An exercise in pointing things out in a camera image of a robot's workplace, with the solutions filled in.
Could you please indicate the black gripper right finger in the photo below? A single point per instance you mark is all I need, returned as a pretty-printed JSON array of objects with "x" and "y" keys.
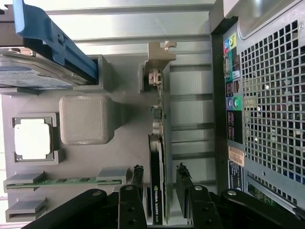
[{"x": 205, "y": 210}]

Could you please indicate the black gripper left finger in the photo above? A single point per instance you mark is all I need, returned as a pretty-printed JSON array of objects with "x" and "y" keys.
[{"x": 131, "y": 210}]

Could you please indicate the green RAM stick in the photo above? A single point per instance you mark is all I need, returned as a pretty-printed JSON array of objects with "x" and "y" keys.
[{"x": 71, "y": 181}]

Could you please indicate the grey printed parts rack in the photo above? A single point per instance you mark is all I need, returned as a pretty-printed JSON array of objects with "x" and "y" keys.
[{"x": 83, "y": 119}]

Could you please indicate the silver CPU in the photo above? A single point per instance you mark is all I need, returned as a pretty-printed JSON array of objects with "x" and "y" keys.
[{"x": 33, "y": 139}]

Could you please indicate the hard disk with blue caddy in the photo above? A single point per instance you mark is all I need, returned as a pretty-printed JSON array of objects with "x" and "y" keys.
[{"x": 23, "y": 71}]

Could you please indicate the dark grey PC case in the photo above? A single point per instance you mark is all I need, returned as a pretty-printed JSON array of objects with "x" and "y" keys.
[{"x": 262, "y": 14}]

